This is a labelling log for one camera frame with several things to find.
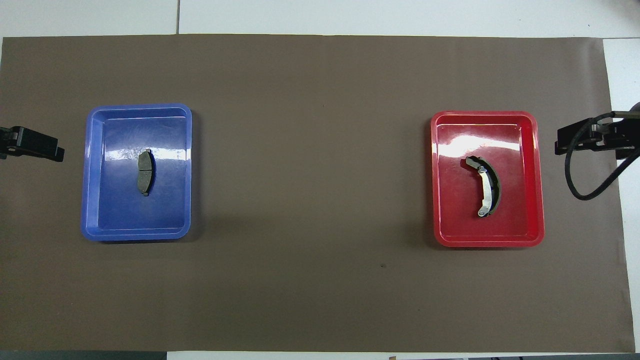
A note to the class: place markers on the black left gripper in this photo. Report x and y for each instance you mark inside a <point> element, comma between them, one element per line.
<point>12,140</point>

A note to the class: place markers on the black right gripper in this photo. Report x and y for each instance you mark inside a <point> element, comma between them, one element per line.
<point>625,135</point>

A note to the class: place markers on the curved brake shoe silver lever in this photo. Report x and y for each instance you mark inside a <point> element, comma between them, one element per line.
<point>486,192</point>

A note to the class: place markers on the blue plastic tray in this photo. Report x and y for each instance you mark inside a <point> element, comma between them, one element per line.
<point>120,210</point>

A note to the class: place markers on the red plastic tray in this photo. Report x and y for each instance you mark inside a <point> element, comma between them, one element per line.
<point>460,225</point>

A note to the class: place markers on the brown table mat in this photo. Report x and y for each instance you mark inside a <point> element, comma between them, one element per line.
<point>320,100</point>

